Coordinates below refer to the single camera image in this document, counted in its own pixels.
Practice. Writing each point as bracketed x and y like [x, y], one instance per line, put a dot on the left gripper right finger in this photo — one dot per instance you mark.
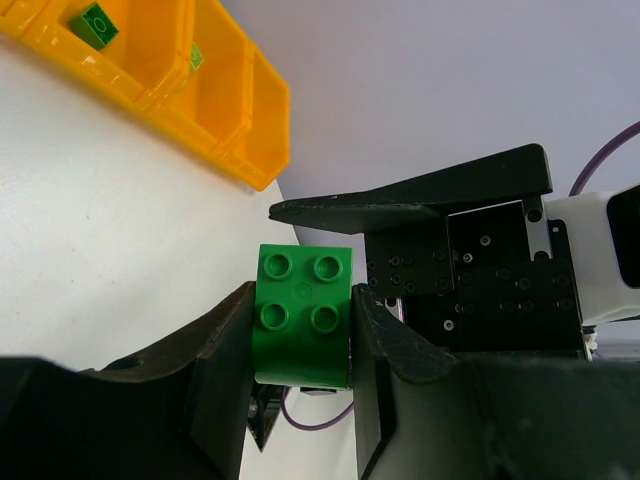
[421, 413]

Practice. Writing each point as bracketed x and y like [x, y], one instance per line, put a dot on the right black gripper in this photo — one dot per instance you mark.
[488, 280]

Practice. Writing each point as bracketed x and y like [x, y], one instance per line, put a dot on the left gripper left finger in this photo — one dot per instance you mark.
[176, 409]

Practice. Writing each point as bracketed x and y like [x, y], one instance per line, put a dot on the green arch lego block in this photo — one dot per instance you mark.
[301, 330]

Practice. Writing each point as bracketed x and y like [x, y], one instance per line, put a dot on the pale green lego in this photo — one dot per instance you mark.
[196, 57]

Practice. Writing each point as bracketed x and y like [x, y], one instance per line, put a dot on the small green lego brick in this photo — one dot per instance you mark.
[94, 27]

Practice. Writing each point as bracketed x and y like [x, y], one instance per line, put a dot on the yellow divided sorting tray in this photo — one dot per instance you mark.
[233, 112]

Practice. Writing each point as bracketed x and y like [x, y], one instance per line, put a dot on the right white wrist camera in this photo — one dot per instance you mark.
[603, 234]

